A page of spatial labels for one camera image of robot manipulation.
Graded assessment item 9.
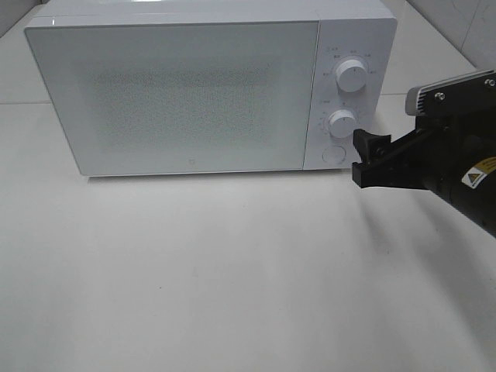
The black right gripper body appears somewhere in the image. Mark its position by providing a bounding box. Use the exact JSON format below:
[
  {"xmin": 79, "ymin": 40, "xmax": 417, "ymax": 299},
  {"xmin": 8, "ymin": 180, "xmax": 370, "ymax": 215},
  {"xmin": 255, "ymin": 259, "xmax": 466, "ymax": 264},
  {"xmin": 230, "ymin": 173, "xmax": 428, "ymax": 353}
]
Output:
[{"xmin": 387, "ymin": 118, "xmax": 495, "ymax": 236}]

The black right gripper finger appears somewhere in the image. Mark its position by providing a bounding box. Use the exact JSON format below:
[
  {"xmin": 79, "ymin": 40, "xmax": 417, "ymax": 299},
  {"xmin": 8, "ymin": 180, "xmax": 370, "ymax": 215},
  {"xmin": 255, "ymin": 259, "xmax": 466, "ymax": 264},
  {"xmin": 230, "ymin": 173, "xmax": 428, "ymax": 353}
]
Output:
[
  {"xmin": 351, "ymin": 153, "xmax": 426, "ymax": 190},
  {"xmin": 353, "ymin": 129, "xmax": 391, "ymax": 163}
]

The white microwave knob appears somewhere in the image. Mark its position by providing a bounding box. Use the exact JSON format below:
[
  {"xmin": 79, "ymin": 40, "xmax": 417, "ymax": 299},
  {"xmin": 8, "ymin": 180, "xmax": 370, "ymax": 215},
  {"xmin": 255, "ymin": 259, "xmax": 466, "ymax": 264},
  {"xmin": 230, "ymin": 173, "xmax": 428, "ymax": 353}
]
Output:
[
  {"xmin": 327, "ymin": 109, "xmax": 359, "ymax": 139},
  {"xmin": 336, "ymin": 57, "xmax": 367, "ymax": 93}
]

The round white door-release button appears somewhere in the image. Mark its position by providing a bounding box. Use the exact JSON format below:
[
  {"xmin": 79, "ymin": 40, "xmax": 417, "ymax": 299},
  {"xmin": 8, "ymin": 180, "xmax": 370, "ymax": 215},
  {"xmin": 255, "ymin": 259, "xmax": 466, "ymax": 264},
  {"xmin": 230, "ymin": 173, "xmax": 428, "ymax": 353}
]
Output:
[{"xmin": 322, "ymin": 145, "xmax": 346, "ymax": 165}]

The white microwave door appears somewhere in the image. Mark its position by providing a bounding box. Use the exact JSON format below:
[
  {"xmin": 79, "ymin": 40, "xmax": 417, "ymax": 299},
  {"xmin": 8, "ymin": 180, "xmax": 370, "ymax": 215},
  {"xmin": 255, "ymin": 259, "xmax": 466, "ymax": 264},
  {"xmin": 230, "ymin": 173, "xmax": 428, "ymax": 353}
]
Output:
[{"xmin": 26, "ymin": 22, "xmax": 319, "ymax": 177}]

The white microwave oven body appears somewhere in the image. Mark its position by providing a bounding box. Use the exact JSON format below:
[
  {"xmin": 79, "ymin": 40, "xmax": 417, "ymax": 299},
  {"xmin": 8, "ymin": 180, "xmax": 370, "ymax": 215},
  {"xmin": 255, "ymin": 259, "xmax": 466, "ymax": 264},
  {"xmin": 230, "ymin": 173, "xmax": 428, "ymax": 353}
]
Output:
[{"xmin": 24, "ymin": 1, "xmax": 397, "ymax": 174}]

